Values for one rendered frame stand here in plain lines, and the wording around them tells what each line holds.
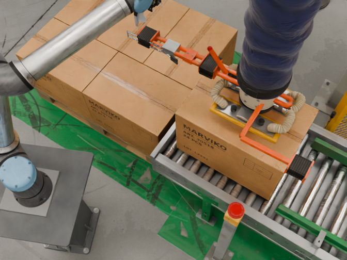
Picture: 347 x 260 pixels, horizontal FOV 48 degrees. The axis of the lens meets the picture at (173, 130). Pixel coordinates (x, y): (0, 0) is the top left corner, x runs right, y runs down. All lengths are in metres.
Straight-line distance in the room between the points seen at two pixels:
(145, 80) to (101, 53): 0.39
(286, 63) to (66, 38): 0.79
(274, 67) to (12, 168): 1.20
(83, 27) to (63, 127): 1.80
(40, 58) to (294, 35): 0.85
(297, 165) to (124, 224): 1.48
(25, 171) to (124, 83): 1.01
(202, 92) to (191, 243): 1.10
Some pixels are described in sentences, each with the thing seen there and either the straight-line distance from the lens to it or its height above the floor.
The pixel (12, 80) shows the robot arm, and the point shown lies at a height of 1.59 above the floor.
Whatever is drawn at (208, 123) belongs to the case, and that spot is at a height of 0.95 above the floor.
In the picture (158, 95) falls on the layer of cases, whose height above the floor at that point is 0.54.
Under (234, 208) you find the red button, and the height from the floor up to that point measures 1.04.
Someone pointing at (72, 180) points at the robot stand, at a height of 0.75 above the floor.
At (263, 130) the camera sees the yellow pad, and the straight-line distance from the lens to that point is 1.80.
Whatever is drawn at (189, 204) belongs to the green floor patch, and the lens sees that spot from 2.76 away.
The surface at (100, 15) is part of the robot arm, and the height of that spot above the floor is 1.64.
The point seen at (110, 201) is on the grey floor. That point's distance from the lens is 2.82.
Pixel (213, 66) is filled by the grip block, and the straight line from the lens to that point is 1.82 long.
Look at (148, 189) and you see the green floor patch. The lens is 2.81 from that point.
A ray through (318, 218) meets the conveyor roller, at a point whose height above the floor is 0.55.
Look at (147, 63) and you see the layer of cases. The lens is 2.67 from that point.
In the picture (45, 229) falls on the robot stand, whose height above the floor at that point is 0.75.
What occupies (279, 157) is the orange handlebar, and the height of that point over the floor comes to 1.19.
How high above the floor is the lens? 2.64
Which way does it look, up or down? 62 degrees down
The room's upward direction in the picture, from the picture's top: 4 degrees counter-clockwise
